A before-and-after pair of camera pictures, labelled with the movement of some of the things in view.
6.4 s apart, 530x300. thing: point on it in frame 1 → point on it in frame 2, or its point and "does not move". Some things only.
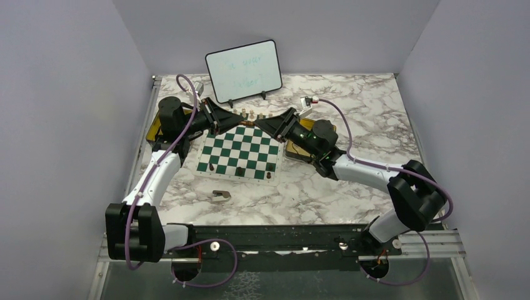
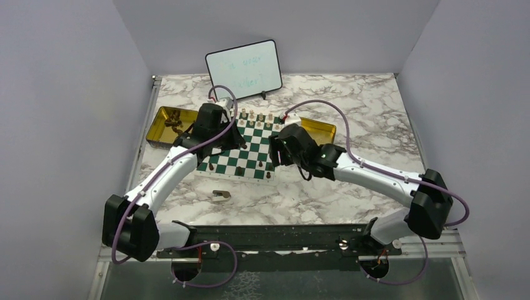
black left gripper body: (199, 123) → (228, 141)
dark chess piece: (240, 172) does not move
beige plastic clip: (220, 195) does not move
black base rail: (288, 242) does not move
